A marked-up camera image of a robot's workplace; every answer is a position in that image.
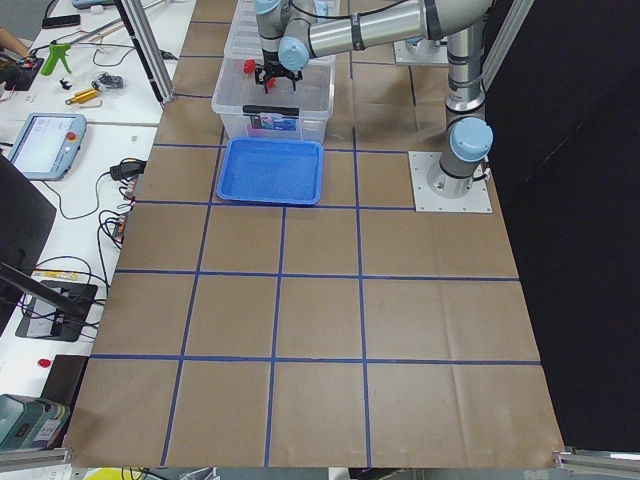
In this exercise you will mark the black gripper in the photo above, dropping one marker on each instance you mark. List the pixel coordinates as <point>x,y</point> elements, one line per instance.
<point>271,63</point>

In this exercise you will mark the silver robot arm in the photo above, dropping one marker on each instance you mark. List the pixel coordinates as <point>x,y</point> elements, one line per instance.
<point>293,33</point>

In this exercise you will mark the red block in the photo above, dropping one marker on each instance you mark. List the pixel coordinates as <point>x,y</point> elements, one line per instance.
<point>249,66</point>

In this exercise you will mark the clear plastic storage box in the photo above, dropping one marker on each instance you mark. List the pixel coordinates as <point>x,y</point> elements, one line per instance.
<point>246,110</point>

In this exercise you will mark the blue plastic tray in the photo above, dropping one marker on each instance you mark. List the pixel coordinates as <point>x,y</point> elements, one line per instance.
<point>275,171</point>

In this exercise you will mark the green grey device box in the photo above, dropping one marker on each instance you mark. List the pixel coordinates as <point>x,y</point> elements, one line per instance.
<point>30,423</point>

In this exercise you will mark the black power adapter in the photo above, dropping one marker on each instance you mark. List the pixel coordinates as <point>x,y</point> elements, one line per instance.
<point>127,168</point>

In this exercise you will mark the yellow brass cylinder tool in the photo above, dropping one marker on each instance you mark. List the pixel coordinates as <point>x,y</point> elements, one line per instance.
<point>88,98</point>

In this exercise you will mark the black smartphone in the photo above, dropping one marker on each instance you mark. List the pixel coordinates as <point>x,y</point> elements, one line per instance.
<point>61,21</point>

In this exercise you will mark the green plastic gun tool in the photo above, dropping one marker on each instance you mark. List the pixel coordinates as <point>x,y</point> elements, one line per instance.
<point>57,54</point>

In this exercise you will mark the teach pendant tablet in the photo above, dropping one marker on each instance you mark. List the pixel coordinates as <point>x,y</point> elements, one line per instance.
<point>47,145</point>

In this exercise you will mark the black monitor stand base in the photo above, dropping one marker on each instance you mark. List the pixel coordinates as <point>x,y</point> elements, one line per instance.
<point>42,320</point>

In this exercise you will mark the aluminium frame post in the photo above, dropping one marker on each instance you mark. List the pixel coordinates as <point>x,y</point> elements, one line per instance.
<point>139,29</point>

